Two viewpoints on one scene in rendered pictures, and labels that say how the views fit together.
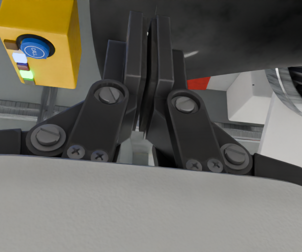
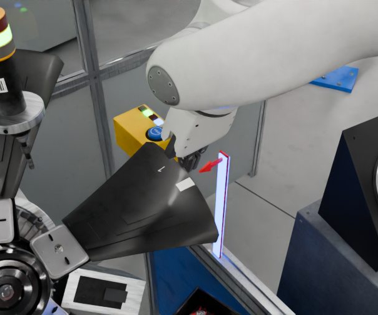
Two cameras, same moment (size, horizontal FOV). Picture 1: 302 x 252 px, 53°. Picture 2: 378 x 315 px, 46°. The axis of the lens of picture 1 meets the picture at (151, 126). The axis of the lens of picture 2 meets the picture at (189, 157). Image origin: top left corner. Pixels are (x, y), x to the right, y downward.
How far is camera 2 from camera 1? 0.62 m
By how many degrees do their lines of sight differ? 43
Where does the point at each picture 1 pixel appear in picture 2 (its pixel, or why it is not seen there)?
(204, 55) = (131, 177)
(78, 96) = (73, 102)
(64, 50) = (141, 140)
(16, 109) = (116, 67)
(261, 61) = (105, 191)
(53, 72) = (134, 122)
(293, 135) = not seen: outside the picture
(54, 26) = not seen: hidden behind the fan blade
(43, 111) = (96, 76)
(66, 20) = not seen: hidden behind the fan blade
